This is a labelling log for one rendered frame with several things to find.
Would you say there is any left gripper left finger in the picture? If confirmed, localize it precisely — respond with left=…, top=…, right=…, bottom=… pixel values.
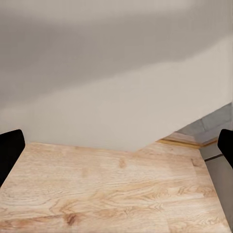
left=0, top=129, right=25, bottom=187

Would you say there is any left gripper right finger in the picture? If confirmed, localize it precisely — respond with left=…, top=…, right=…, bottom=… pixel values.
left=217, top=129, right=233, bottom=168

